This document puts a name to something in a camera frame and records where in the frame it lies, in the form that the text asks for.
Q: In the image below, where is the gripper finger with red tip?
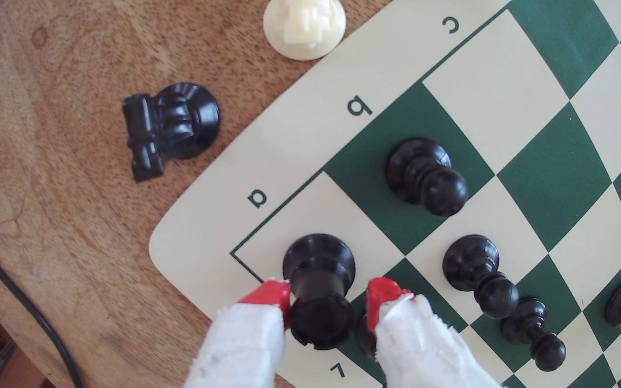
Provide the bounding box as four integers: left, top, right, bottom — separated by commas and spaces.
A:
365, 277, 505, 388
182, 278, 293, 388

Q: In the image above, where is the black rook chess piece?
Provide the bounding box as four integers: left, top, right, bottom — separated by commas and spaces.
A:
282, 233, 357, 351

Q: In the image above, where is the black king chess piece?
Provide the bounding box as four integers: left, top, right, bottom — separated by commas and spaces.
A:
355, 315, 378, 361

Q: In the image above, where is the black pawn chess piece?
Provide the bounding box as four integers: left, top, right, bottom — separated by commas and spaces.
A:
442, 234, 520, 320
501, 296, 567, 373
386, 137, 469, 218

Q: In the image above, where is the green and cream chess mat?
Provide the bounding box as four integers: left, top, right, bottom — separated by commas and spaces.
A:
149, 0, 621, 388

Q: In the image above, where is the black knight chess piece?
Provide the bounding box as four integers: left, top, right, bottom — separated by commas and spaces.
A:
122, 82, 221, 183

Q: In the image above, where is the white knight chess piece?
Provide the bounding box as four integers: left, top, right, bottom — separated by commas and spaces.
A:
262, 0, 347, 61

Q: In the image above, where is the black power cable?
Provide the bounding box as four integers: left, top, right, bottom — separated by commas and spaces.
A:
0, 221, 85, 388

